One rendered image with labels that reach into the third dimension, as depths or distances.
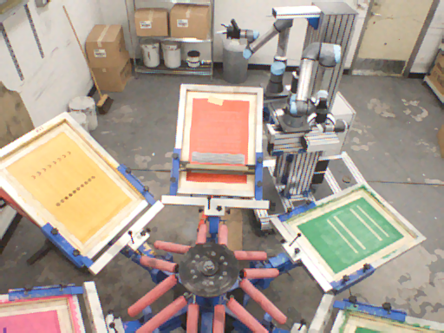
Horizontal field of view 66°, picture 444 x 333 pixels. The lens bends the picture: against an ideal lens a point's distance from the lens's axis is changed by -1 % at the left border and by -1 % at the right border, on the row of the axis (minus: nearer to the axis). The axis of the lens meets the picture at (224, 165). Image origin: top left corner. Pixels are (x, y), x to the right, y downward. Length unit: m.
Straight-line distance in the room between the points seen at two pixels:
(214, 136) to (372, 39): 4.33
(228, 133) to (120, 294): 1.69
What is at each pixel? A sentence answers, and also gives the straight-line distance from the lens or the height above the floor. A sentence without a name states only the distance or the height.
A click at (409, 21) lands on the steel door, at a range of 6.39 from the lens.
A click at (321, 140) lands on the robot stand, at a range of 2.76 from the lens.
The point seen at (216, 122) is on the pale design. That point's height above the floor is 1.39.
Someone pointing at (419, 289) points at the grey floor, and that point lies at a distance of 3.68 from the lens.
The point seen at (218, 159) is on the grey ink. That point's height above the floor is 1.25.
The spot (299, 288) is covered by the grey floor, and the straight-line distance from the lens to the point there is 3.28.
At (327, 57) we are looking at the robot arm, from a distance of 2.42.
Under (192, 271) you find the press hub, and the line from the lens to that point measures 1.75.
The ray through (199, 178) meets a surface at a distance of 2.33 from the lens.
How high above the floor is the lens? 2.84
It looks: 43 degrees down
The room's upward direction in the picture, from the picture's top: 3 degrees clockwise
